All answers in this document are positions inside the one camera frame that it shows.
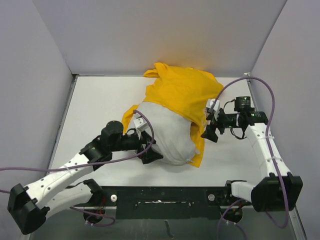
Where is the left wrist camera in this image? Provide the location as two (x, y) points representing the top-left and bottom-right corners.
(133, 113), (149, 133)

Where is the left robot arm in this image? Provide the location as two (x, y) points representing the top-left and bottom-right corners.
(7, 116), (163, 235)

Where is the yellow printed pillowcase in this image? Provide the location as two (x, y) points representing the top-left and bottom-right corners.
(121, 61), (225, 169)

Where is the white pillow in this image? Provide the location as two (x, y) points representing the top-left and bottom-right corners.
(121, 101), (205, 167)

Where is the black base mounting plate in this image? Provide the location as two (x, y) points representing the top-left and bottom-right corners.
(80, 186), (237, 220)

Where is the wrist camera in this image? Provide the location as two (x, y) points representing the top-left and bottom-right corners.
(205, 98), (221, 121)
(133, 113), (149, 133)

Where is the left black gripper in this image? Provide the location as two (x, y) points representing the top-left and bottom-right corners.
(110, 128), (163, 163)

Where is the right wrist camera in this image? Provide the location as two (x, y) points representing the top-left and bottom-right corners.
(205, 98), (221, 121)

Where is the aluminium frame rail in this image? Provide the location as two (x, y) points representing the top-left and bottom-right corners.
(30, 76), (306, 240)

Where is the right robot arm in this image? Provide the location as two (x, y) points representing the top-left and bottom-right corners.
(201, 96), (303, 212)

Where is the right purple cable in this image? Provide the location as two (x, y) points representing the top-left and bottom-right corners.
(209, 76), (291, 240)

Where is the purple cable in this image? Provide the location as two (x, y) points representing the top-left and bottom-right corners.
(209, 76), (291, 240)
(0, 109), (155, 228)

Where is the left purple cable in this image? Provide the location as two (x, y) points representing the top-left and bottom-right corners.
(0, 109), (155, 228)

